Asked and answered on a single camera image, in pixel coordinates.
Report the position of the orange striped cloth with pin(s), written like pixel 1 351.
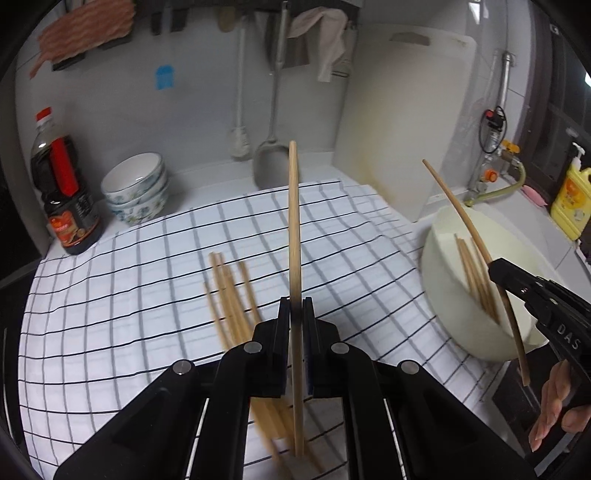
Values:
pixel 83 34

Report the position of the white black checked cloth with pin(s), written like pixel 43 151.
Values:
pixel 138 300

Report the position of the white floral bowl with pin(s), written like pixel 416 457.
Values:
pixel 143 198
pixel 143 214
pixel 131 177

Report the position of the beige rag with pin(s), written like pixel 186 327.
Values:
pixel 330 41

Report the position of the metal spatula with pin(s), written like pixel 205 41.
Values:
pixel 270 161

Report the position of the person's right hand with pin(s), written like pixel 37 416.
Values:
pixel 554 392

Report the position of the metal water pipe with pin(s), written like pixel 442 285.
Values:
pixel 505 74

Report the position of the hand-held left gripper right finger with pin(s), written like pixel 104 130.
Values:
pixel 309 341

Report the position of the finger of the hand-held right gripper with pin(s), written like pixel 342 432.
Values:
pixel 508 274

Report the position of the blue wall sticker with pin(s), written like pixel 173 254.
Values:
pixel 165 78

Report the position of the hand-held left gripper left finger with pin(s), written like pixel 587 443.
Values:
pixel 284 332

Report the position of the orange valve knob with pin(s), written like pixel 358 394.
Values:
pixel 490 175

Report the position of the bamboo chopstick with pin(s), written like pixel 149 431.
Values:
pixel 455 203
pixel 294 221

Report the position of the pile of wooden chopsticks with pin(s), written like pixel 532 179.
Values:
pixel 231 295

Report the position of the white plastic basin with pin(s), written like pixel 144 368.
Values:
pixel 452 295

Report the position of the dark soy sauce bottle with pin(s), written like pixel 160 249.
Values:
pixel 64 217

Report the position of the black red valve device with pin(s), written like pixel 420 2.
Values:
pixel 496 120

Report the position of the yellow dish soap bottle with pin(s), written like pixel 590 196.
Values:
pixel 572 203

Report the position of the heap of sorted chopsticks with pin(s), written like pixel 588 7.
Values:
pixel 475 281

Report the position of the white cutting board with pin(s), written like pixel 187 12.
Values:
pixel 392 115

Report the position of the dark window frame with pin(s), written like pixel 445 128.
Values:
pixel 554 92

